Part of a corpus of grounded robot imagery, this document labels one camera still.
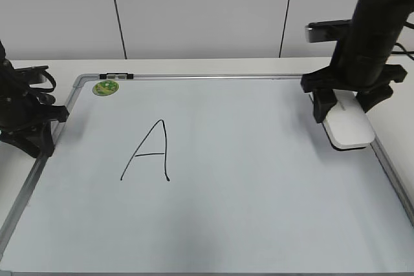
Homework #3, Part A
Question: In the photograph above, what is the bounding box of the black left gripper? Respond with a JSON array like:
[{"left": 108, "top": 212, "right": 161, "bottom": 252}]
[{"left": 1, "top": 59, "right": 69, "bottom": 158}]

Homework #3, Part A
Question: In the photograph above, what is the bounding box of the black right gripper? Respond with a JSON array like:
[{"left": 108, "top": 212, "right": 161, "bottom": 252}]
[{"left": 301, "top": 64, "right": 407, "bottom": 123}]

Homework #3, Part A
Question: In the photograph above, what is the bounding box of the white whiteboard eraser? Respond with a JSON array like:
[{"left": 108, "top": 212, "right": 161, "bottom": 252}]
[{"left": 322, "top": 90, "right": 376, "bottom": 151}]

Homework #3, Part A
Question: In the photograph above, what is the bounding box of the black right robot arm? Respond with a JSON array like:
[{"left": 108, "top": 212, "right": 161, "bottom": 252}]
[{"left": 301, "top": 0, "right": 413, "bottom": 123}]

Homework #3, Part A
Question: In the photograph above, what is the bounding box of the green round magnet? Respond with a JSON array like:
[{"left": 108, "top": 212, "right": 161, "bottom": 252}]
[{"left": 93, "top": 80, "right": 119, "bottom": 96}]

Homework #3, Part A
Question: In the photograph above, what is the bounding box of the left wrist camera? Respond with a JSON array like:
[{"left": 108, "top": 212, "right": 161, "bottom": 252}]
[{"left": 15, "top": 65, "right": 49, "bottom": 85}]

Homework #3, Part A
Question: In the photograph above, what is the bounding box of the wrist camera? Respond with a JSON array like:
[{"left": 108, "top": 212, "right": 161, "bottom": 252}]
[
  {"left": 15, "top": 65, "right": 49, "bottom": 85},
  {"left": 305, "top": 19, "right": 351, "bottom": 43}
]

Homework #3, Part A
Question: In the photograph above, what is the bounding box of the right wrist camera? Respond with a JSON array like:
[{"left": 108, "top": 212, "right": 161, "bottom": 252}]
[{"left": 305, "top": 19, "right": 351, "bottom": 43}]

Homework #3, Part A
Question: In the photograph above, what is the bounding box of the black cable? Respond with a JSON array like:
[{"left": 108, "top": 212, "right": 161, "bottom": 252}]
[{"left": 391, "top": 20, "right": 414, "bottom": 61}]

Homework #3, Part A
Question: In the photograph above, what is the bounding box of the white whiteboard with grey frame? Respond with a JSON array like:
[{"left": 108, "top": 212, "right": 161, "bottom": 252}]
[{"left": 1, "top": 78, "right": 413, "bottom": 273}]

